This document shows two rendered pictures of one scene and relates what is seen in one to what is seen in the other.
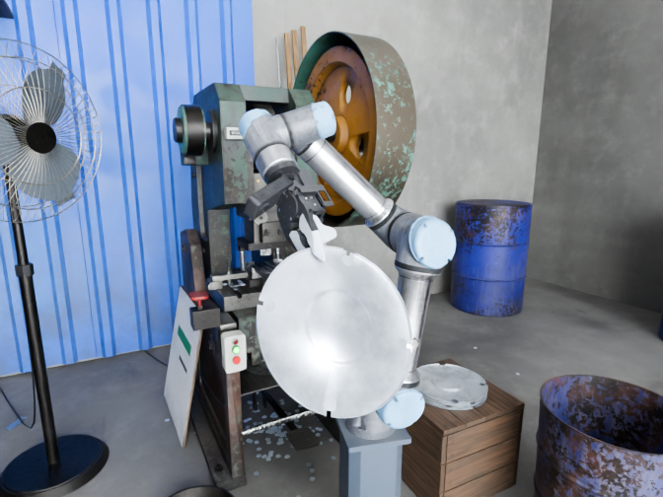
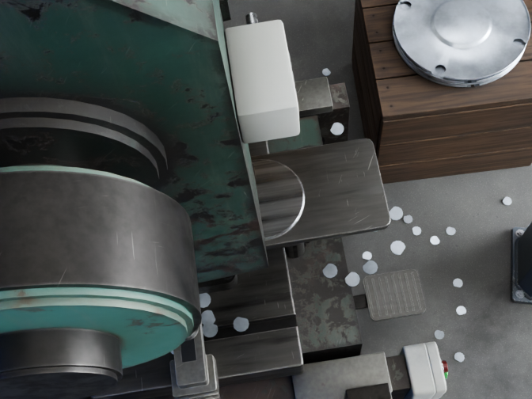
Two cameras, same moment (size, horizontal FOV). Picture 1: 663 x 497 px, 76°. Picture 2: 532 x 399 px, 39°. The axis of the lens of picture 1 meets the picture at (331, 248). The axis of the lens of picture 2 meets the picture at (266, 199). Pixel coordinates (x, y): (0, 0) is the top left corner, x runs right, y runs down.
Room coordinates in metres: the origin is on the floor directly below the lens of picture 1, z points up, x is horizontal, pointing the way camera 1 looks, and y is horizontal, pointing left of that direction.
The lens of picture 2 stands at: (1.46, 0.59, 1.75)
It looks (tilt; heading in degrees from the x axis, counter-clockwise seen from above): 66 degrees down; 300
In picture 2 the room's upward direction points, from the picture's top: 10 degrees counter-clockwise
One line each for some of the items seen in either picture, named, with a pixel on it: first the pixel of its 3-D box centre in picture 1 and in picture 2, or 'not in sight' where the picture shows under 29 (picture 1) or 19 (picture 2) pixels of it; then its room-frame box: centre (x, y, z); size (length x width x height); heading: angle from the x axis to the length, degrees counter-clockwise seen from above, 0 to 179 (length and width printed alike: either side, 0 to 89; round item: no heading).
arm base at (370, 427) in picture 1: (370, 408); not in sight; (1.13, -0.12, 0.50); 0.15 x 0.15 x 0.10
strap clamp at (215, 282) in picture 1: (226, 273); (186, 334); (1.71, 0.44, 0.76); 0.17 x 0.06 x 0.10; 118
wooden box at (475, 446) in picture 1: (445, 428); (446, 74); (1.50, -0.45, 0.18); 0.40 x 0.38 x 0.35; 26
